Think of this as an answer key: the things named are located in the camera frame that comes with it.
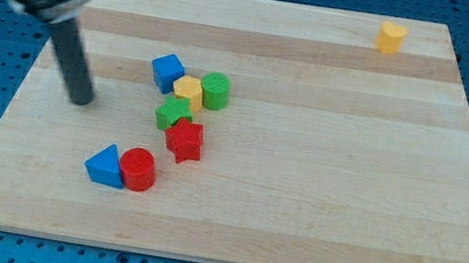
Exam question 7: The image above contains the green cylinder block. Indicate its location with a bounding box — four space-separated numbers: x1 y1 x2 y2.
201 72 230 111

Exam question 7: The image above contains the red cylinder block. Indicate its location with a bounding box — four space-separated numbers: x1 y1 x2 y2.
120 147 156 192

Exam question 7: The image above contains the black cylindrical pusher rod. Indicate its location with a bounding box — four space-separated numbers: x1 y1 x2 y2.
48 17 95 106

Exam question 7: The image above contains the blue cube block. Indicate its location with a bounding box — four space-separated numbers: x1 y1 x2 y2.
152 54 186 94

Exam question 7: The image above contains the light wooden board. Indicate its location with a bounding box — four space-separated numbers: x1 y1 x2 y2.
0 0 469 263

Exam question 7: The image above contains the yellow heart block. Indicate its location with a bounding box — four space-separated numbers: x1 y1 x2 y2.
375 21 408 55

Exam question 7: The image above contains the blue triangle block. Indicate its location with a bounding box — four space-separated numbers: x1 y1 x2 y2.
84 144 124 189

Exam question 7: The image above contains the yellow hexagon block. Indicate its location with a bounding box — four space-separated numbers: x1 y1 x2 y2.
173 75 203 112

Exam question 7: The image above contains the red star block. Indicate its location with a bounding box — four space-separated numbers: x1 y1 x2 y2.
165 118 204 163

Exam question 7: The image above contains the green star block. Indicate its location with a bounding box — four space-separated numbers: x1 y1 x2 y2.
155 96 193 130

